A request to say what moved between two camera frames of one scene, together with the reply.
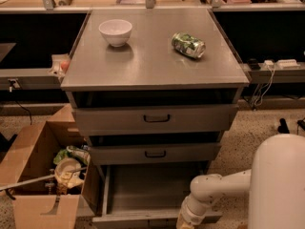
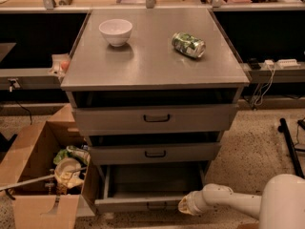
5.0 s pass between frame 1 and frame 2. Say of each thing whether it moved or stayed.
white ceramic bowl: stayed
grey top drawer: stayed
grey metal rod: stayed
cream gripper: moved
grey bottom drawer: moved
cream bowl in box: stayed
